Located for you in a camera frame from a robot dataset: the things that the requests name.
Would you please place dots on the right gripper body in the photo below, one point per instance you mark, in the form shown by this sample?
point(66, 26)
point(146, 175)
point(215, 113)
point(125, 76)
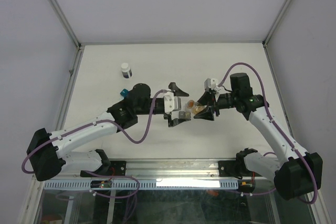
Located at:
point(224, 100)

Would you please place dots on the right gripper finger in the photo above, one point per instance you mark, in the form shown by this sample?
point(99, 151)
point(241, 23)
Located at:
point(206, 98)
point(206, 114)

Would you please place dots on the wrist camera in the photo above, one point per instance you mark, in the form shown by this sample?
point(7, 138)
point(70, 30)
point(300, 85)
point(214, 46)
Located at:
point(171, 102)
point(212, 85)

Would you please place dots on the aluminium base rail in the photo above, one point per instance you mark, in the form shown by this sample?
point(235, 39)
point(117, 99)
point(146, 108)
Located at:
point(170, 166)

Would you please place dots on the blue pill box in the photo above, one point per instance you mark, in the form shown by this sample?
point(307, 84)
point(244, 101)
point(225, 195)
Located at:
point(124, 93)

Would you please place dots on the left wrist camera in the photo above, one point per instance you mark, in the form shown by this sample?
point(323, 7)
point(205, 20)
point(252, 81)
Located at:
point(171, 102)

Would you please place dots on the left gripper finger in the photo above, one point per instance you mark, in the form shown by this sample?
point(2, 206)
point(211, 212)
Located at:
point(177, 91)
point(176, 121)

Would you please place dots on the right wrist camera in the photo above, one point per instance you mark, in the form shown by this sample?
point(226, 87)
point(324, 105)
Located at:
point(212, 85)

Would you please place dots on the white slotted cable duct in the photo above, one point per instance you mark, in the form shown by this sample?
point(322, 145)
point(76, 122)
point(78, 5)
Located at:
point(149, 184)

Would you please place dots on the white cap pill bottle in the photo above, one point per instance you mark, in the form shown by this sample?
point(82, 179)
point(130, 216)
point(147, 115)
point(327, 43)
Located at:
point(126, 70)

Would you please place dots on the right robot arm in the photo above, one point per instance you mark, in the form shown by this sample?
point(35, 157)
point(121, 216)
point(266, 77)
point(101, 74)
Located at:
point(295, 171)

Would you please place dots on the left aluminium frame post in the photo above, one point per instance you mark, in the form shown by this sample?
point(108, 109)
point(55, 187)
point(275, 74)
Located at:
point(65, 23)

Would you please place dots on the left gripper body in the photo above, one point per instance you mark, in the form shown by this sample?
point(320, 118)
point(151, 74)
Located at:
point(157, 108)

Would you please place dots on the grey pill box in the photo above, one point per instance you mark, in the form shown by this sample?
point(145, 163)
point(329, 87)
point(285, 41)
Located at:
point(184, 115)

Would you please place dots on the clear bottle with orange pills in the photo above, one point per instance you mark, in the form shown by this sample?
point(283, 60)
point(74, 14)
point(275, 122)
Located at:
point(196, 108)

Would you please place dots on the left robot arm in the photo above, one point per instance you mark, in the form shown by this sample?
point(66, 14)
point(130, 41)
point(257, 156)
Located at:
point(50, 154)

